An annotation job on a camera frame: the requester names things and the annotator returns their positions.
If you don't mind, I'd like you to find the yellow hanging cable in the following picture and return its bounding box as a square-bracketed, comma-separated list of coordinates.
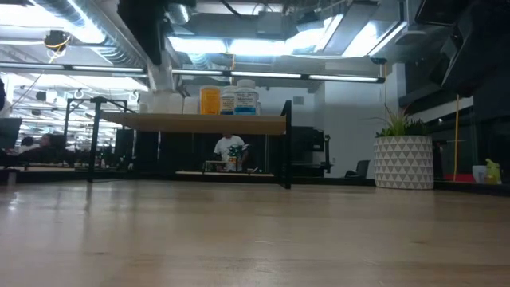
[453, 94, 461, 183]

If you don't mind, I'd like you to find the red mat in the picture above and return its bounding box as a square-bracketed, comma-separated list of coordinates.
[444, 173, 475, 183]

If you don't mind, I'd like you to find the black equipment stand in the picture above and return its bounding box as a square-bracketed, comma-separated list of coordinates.
[292, 127, 332, 179]

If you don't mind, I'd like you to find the ceiling cable reel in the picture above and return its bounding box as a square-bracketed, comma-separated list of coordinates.
[42, 29, 73, 53]

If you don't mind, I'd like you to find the silver ceiling duct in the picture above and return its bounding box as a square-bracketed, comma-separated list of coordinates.
[167, 0, 410, 65]

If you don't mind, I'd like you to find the person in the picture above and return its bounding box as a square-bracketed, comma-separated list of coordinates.
[213, 134, 250, 173]
[18, 133, 77, 167]

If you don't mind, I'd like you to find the wooden shelf black frame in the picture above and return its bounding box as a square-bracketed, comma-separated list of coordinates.
[88, 95, 294, 191]

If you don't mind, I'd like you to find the orange pill bottle white cap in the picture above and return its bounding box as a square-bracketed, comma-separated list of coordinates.
[199, 85, 222, 116]

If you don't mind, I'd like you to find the black chair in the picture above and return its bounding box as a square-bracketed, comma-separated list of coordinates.
[344, 159, 371, 179]

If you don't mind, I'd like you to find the ceiling light tube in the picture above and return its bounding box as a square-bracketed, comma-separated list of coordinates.
[306, 73, 386, 84]
[171, 69, 304, 80]
[0, 62, 148, 75]

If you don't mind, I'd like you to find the white bottle blue label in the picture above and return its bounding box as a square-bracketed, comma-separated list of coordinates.
[233, 78, 259, 116]
[220, 85, 237, 116]

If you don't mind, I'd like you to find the green spray bottle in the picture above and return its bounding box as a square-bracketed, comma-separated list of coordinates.
[484, 158, 503, 185]

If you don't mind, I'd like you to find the black aluminium table frame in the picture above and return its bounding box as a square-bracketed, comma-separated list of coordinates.
[0, 167, 510, 197]

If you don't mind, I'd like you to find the white cup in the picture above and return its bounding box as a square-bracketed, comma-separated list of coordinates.
[472, 165, 488, 184]

